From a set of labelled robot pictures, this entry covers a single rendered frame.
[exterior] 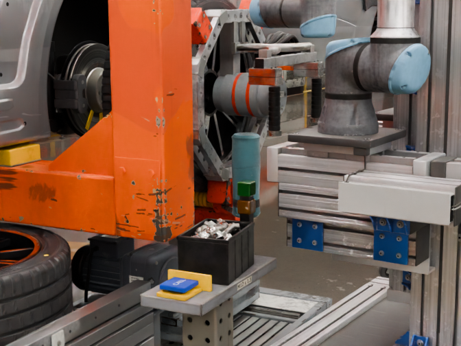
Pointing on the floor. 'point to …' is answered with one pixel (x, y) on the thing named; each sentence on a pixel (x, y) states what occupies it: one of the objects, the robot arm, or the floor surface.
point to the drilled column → (210, 327)
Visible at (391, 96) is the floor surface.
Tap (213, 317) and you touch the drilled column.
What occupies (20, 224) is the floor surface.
